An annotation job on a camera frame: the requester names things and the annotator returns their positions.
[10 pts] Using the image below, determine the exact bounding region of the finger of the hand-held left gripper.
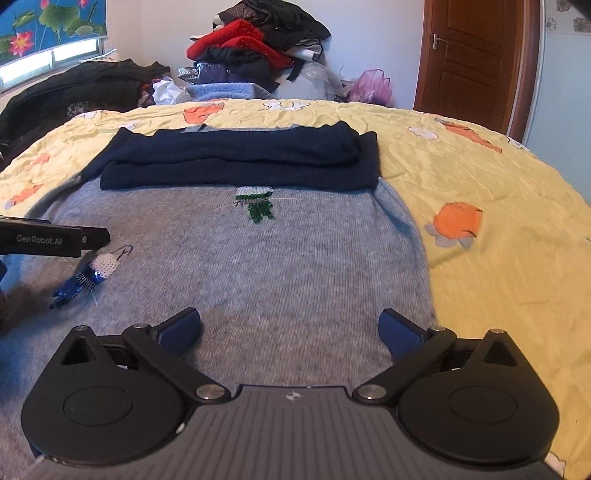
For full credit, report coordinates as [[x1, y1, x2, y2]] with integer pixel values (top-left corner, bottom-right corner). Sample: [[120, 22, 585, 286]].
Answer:
[[81, 226, 112, 252]]

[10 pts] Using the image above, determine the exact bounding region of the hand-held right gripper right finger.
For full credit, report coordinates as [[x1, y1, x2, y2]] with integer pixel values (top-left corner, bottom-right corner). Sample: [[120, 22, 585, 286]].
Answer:
[[352, 308, 539, 408]]

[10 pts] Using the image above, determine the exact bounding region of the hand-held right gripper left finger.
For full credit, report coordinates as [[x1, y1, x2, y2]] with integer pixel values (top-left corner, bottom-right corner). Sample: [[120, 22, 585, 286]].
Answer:
[[46, 307, 232, 408]]

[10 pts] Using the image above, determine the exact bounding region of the grey sweater with navy sleeves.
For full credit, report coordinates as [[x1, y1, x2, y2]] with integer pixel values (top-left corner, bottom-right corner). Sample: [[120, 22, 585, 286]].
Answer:
[[0, 121, 438, 464]]

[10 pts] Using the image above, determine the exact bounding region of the pile of black clothes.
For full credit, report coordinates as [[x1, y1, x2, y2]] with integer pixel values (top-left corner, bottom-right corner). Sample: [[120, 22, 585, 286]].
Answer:
[[0, 59, 172, 172]]

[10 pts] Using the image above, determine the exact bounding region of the pile of mixed clothes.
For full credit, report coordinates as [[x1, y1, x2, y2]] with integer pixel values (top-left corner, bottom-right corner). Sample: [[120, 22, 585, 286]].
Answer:
[[186, 0, 333, 93]]

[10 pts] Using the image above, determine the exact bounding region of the yellow printed bedsheet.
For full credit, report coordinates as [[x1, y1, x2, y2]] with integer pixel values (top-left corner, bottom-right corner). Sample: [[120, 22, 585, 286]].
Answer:
[[0, 98, 591, 480]]

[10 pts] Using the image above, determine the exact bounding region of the white plastic bag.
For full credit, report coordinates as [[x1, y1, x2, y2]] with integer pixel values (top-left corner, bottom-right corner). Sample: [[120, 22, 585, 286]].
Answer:
[[148, 78, 193, 108]]

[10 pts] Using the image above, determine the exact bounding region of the light blue blanket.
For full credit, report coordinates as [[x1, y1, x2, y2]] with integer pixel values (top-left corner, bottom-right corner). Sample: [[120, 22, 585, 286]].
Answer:
[[187, 82, 276, 103]]

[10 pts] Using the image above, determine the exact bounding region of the lotus flower curtain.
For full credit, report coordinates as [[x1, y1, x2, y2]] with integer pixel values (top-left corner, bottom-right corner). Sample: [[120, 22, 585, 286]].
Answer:
[[0, 0, 108, 60]]

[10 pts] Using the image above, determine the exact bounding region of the pink plastic bag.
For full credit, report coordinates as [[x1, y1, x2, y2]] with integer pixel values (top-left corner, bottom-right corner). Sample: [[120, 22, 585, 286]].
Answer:
[[347, 68, 394, 107]]

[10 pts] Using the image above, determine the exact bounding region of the clear plastic bag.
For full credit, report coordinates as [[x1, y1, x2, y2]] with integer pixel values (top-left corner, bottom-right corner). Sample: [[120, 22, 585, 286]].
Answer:
[[291, 59, 352, 101]]

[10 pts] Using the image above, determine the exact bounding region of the brown wooden door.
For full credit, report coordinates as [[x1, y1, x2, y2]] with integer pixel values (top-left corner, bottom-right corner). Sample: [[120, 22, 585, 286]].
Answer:
[[412, 0, 542, 139]]

